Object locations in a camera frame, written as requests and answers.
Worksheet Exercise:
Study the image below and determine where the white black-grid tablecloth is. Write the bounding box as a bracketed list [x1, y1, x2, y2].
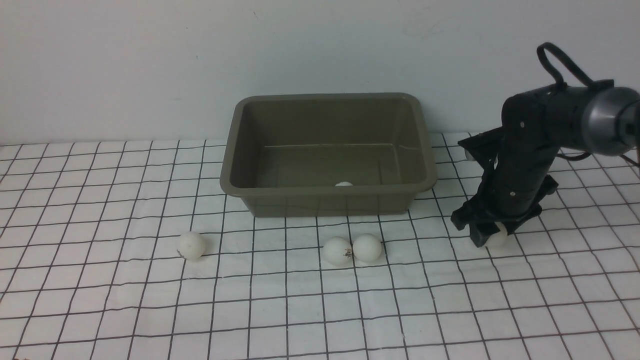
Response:
[0, 134, 640, 360]

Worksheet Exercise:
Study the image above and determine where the olive green plastic bin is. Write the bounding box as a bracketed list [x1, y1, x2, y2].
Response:
[220, 93, 438, 218]

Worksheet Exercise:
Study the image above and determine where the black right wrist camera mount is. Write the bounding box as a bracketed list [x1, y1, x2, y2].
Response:
[458, 126, 505, 172]

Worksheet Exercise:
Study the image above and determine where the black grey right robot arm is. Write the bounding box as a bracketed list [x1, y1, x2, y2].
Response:
[450, 85, 639, 248]

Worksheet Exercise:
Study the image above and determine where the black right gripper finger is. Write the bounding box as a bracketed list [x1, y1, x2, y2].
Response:
[503, 215, 531, 235]
[469, 222, 497, 248]

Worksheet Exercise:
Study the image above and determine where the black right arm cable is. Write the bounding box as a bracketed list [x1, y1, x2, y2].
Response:
[536, 42, 640, 171]

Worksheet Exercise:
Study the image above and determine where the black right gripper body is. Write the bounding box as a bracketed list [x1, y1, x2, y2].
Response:
[451, 147, 559, 230]

